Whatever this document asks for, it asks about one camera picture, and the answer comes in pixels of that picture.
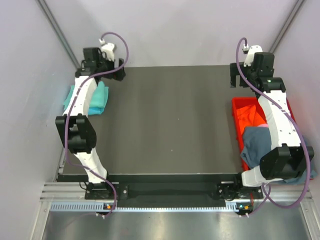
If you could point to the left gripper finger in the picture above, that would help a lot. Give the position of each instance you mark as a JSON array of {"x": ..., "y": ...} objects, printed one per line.
[
  {"x": 121, "y": 72},
  {"x": 110, "y": 73}
]

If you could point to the slotted grey cable duct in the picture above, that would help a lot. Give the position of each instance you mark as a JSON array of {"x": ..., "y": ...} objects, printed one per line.
[{"x": 104, "y": 207}]

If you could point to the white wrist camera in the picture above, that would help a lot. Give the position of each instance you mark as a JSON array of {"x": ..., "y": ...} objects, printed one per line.
[
  {"x": 108, "y": 49},
  {"x": 250, "y": 53}
]

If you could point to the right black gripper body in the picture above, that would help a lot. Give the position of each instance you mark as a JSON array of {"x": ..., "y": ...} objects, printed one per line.
[{"x": 250, "y": 73}]

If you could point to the red plastic bin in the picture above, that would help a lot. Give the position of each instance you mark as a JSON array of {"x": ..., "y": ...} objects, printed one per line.
[{"x": 274, "y": 151}]

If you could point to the left corner aluminium post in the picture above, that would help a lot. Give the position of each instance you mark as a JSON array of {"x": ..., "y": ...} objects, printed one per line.
[{"x": 58, "y": 31}]

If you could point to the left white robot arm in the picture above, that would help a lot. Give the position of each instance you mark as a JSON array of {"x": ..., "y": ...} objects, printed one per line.
[{"x": 74, "y": 128}]

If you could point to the right corner aluminium post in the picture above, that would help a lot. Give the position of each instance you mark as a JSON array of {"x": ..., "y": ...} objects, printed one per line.
[{"x": 298, "y": 4}]

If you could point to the corner aluminium post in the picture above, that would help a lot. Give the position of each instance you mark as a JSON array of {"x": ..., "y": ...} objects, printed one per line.
[
  {"x": 58, "y": 31},
  {"x": 298, "y": 4}
]

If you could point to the folded teal t shirt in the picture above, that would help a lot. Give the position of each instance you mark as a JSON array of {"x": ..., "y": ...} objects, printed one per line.
[{"x": 100, "y": 96}]

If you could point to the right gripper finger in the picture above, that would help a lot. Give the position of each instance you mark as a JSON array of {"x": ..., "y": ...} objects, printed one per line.
[
  {"x": 234, "y": 72},
  {"x": 243, "y": 82}
]

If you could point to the pink t shirt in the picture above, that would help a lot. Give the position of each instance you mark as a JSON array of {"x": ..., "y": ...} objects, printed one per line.
[{"x": 265, "y": 125}]

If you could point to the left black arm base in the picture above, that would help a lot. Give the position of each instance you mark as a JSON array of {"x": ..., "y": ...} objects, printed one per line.
[{"x": 103, "y": 191}]

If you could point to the orange t shirt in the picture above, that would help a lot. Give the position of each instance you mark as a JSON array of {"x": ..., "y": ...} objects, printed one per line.
[{"x": 248, "y": 116}]

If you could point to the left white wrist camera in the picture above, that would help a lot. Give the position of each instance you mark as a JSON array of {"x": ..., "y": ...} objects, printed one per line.
[{"x": 108, "y": 49}]

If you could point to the aluminium frame rail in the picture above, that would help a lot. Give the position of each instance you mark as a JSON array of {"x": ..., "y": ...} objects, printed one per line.
[{"x": 72, "y": 192}]

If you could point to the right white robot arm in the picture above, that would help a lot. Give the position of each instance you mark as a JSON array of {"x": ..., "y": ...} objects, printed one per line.
[{"x": 272, "y": 98}]

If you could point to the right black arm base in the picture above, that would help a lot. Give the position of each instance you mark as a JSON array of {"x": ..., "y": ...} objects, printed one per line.
[{"x": 234, "y": 189}]

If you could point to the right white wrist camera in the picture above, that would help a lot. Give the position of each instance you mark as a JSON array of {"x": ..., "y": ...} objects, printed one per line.
[{"x": 250, "y": 53}]

